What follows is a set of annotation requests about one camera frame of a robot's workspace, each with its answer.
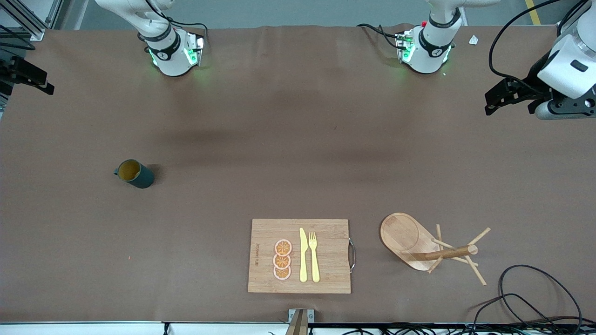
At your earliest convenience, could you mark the black floor cable loop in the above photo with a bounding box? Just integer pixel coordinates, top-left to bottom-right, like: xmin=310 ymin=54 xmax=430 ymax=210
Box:
xmin=498 ymin=264 xmax=583 ymax=326
xmin=470 ymin=293 xmax=559 ymax=335

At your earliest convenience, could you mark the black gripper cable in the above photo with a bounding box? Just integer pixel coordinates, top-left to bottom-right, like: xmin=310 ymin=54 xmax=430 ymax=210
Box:
xmin=488 ymin=0 xmax=588 ymax=83
xmin=0 ymin=26 xmax=36 ymax=51

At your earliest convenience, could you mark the black right arm base cable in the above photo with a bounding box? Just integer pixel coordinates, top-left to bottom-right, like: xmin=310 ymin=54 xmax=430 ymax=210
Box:
xmin=165 ymin=19 xmax=209 ymax=38

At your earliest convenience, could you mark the aluminium frame profile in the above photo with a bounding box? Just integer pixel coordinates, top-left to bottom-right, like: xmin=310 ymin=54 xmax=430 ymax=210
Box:
xmin=0 ymin=0 xmax=63 ymax=41

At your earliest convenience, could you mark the black arm base cable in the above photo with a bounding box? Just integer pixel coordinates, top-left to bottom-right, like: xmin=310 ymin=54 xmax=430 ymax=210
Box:
xmin=165 ymin=19 xmax=209 ymax=38
xmin=356 ymin=23 xmax=402 ymax=51

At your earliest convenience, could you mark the teal mug with yellow inside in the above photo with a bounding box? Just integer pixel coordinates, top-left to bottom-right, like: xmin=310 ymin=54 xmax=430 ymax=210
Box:
xmin=114 ymin=159 xmax=155 ymax=189

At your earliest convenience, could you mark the metal bracket with wooden post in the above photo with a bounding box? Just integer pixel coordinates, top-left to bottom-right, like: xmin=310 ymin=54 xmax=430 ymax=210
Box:
xmin=286 ymin=308 xmax=315 ymax=335

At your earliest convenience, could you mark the yellow plastic knife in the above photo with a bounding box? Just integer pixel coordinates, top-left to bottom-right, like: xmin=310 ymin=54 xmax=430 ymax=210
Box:
xmin=299 ymin=228 xmax=308 ymax=283

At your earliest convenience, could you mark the bamboo cutting board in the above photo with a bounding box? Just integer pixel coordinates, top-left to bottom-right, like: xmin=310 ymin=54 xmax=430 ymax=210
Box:
xmin=247 ymin=219 xmax=357 ymax=295

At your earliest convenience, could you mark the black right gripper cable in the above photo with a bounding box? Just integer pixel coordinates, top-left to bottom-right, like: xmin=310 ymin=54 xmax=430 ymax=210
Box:
xmin=0 ymin=26 xmax=36 ymax=51

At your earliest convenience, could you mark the wooden mug rack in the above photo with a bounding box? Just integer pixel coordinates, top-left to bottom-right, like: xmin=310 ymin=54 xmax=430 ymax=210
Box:
xmin=379 ymin=212 xmax=492 ymax=286

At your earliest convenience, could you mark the yellow plastic fork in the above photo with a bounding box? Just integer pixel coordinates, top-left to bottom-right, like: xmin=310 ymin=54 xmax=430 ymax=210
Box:
xmin=309 ymin=232 xmax=321 ymax=283

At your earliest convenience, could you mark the black left arm base cable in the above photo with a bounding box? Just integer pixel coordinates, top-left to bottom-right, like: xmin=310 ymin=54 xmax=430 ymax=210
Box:
xmin=356 ymin=23 xmax=402 ymax=51

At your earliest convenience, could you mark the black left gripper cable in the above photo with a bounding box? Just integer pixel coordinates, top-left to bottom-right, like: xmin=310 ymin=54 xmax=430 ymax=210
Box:
xmin=488 ymin=0 xmax=588 ymax=83

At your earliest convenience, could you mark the brown table cover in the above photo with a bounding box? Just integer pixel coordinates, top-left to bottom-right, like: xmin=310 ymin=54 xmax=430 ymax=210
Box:
xmin=0 ymin=24 xmax=596 ymax=324

